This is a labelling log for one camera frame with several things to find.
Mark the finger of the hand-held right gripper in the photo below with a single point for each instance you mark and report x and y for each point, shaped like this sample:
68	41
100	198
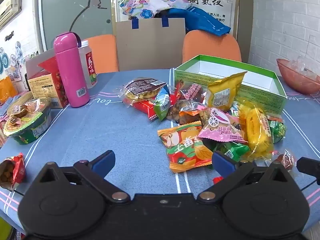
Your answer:
308	167

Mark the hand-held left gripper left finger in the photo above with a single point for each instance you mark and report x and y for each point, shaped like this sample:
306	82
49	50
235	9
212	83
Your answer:
103	162

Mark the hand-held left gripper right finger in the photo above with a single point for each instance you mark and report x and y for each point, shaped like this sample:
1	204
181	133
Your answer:
223	164

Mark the green barcode snack packet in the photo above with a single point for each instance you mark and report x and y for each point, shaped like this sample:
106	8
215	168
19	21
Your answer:
162	105

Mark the green cardboard box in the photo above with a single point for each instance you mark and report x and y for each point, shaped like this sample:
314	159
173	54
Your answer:
255	75

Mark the tiny red wrapper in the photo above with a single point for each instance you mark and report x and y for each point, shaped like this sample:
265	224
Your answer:
217	179

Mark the green white label snack packet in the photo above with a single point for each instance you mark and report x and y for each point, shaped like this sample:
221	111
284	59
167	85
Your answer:
233	151

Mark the small red wrapped candy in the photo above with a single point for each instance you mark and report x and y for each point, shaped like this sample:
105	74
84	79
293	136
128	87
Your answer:
287	160

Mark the pink snack packet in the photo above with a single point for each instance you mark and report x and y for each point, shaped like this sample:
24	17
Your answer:
220	130

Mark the orange and red snack packet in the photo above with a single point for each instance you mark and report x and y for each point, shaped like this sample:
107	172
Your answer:
185	150

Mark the green leafy snack packet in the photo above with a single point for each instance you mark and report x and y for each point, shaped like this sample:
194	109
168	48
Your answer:
277	130

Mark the clear yellow snack packet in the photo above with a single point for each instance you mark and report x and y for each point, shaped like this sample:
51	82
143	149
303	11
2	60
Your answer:
257	130

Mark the clear nut snack packet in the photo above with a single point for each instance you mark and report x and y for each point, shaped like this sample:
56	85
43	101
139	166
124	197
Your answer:
180	110

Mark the clear red snack packet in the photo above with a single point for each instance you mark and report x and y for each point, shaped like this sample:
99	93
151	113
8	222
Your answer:
191	91

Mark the pink bowl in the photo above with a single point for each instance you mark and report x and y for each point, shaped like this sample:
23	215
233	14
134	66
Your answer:
300	85

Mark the green instant noodle bowl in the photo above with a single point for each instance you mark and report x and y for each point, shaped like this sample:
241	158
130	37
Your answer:
27	127

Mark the brown label cookie packet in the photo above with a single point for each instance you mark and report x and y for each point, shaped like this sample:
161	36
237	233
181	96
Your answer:
142	86

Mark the opened red snack packet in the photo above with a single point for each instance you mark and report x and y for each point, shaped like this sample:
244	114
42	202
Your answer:
17	170

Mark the pink thermos bottle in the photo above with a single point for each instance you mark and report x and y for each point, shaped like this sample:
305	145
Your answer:
71	75

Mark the red and beige carton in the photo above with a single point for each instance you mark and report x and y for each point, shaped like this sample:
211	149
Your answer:
47	87

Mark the clear bottle with red label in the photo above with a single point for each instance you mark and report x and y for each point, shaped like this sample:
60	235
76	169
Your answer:
90	65

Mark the clear plastic wrap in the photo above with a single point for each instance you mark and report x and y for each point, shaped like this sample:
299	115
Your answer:
302	66

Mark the woven straw coaster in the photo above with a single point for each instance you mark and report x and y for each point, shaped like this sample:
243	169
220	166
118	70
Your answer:
21	98

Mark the orange chair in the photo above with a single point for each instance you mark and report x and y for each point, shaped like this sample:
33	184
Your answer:
102	52
210	46

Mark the brown paper bag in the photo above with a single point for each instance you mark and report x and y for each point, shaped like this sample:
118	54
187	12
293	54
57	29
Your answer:
150	45

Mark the blue plastic bag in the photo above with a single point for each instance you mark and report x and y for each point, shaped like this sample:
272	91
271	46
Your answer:
200	20

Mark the white calligraphy poster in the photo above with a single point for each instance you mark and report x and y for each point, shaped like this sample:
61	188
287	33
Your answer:
220	5

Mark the floral cloth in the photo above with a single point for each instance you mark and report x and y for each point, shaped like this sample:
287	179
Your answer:
155	0

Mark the white air conditioner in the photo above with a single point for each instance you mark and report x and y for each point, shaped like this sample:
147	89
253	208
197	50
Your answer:
10	7

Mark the blue and white wall decorations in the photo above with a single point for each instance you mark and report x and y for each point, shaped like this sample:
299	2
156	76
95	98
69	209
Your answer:
7	57

